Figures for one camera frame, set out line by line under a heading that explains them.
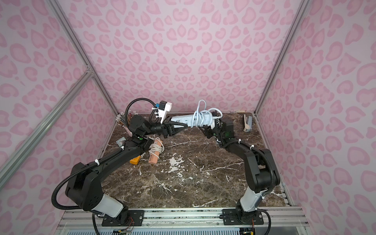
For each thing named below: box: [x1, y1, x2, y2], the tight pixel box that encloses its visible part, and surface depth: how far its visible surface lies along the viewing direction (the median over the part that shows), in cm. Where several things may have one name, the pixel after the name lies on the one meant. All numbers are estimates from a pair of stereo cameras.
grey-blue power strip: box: [170, 111, 213, 129], surface depth 60 cm
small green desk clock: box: [115, 136, 127, 147], surface depth 103 cm
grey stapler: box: [243, 114, 253, 133], surface depth 109 cm
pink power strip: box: [148, 139, 163, 164], surface depth 92 cm
